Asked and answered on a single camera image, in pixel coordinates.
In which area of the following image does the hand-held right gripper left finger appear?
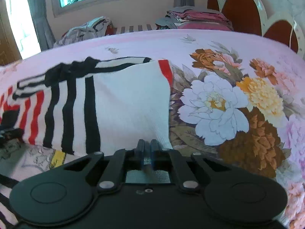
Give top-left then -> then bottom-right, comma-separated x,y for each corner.
63,139 -> 146,193

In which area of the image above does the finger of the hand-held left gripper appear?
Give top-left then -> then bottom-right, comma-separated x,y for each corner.
0,127 -> 25,148

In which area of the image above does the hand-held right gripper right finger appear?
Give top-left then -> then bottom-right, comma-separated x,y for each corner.
151,139 -> 230,193

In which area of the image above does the black red white striped sweater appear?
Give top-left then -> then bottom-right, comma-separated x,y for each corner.
0,56 -> 174,228

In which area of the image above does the pile of grey white clothes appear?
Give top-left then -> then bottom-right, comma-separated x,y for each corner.
54,16 -> 113,48

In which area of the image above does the stack of folded pink clothes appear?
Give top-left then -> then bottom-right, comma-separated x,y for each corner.
155,8 -> 234,31

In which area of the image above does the wooden door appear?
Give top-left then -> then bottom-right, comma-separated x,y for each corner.
0,11 -> 22,66

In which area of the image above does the pink floral bed sheet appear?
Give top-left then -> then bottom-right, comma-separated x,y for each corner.
0,29 -> 305,229

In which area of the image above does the red scalloped headboard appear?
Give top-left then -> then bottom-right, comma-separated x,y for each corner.
207,0 -> 305,60

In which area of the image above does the white measuring tape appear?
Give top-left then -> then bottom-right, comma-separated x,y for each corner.
289,20 -> 304,54

